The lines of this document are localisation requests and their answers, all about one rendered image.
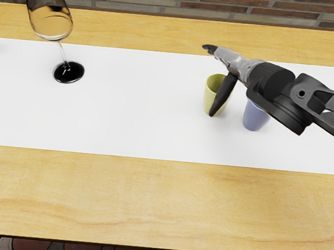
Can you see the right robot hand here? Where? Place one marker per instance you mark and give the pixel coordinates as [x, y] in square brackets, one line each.
[236, 63]

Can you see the lavender cup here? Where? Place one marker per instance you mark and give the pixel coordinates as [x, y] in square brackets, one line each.
[253, 118]

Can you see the pale yellow cup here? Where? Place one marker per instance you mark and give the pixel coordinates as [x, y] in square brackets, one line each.
[211, 99]

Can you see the white table runner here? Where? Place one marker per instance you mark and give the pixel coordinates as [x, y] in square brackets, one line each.
[127, 112]

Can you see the clear wine glass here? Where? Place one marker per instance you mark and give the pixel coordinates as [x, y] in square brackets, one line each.
[49, 15]

